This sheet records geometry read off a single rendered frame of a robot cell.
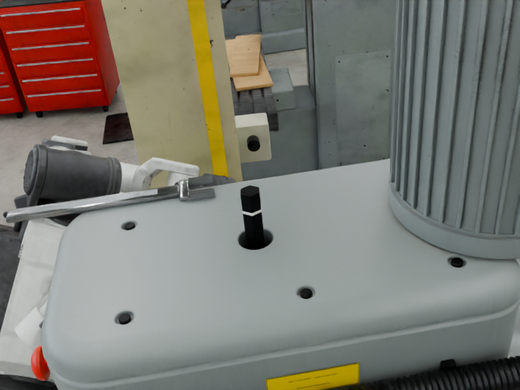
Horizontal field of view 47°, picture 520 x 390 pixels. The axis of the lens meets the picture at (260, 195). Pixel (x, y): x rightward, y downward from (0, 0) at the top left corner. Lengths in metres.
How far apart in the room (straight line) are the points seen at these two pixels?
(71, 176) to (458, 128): 0.70
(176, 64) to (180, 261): 1.80
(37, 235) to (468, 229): 0.73
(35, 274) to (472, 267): 0.73
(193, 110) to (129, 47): 0.35
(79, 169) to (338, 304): 0.63
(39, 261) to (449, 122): 0.75
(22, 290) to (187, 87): 1.48
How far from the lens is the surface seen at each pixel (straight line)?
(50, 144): 1.32
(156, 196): 0.72
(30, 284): 1.10
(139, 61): 2.38
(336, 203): 0.68
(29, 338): 1.00
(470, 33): 0.52
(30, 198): 1.08
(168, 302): 0.58
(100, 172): 1.09
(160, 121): 2.48
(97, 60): 5.33
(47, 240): 1.09
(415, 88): 0.57
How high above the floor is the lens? 2.29
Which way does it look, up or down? 34 degrees down
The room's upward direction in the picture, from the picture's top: 6 degrees counter-clockwise
